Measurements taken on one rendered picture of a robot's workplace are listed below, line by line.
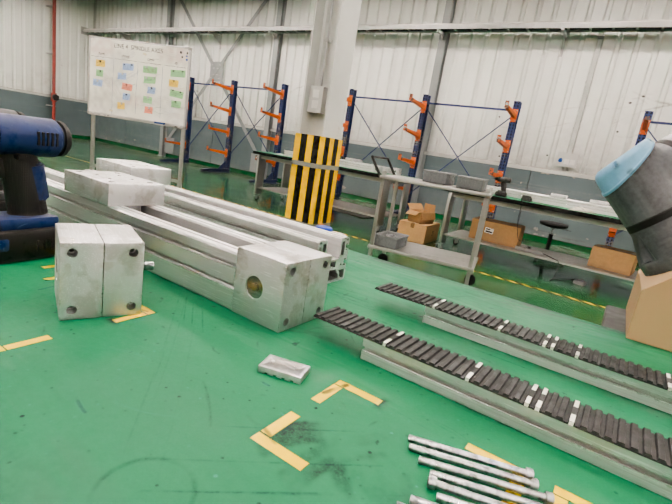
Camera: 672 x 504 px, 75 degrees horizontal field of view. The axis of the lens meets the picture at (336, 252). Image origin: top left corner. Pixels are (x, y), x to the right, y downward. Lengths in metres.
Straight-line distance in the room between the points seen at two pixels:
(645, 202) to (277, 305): 0.71
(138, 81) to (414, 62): 5.06
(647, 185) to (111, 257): 0.89
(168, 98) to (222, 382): 6.00
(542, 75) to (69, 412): 8.30
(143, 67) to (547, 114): 6.20
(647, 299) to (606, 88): 7.49
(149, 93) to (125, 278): 5.99
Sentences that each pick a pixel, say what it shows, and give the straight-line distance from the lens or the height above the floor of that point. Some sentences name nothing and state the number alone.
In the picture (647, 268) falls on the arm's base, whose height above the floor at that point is 0.90.
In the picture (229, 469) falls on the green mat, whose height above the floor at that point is 0.78.
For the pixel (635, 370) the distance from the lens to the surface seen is 0.69.
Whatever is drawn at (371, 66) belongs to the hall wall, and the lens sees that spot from 9.70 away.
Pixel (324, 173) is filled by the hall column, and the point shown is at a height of 0.78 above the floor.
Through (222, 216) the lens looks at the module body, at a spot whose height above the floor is 0.86.
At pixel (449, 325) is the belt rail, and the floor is 0.79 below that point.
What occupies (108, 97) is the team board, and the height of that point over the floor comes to 1.20.
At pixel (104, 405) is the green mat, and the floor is 0.78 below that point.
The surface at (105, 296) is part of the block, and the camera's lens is 0.61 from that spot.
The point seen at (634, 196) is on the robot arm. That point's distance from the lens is 0.99.
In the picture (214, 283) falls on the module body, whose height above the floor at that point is 0.81.
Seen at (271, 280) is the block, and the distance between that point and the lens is 0.58.
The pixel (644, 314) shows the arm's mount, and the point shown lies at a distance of 0.93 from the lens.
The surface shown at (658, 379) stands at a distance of 0.68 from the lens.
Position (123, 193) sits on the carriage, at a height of 0.89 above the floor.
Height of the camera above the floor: 1.03
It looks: 13 degrees down
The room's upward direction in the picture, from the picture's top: 9 degrees clockwise
